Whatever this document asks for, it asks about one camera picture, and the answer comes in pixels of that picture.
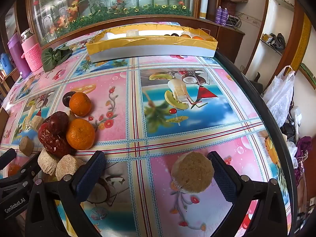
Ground beige puffed cake piece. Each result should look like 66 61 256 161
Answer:
38 149 59 176

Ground beige puffed cake chunk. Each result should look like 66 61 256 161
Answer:
55 155 86 181

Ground round beige rice cake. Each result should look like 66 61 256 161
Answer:
171 151 215 194

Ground orange mandarin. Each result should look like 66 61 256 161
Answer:
66 118 95 150
69 92 92 117

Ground small beige cake piece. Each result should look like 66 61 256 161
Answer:
19 136 34 157

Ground dark red jujube date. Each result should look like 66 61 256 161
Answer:
44 111 69 135

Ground fruit print tablecloth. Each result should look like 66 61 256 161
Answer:
0 22 293 237

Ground dark plum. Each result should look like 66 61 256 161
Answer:
62 91 75 108

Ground blue kettle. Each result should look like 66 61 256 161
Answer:
1 53 13 75

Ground white plastic bag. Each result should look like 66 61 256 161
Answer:
263 65 295 127

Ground green leafy vegetable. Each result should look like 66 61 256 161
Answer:
41 46 73 72

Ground pink sleeved jar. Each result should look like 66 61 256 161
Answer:
21 28 43 72

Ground purple thermos bottle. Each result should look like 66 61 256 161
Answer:
8 33 31 79

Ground yellow silver long box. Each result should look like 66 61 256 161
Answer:
86 23 218 62

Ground purple spray cans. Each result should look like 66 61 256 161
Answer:
215 6 228 26

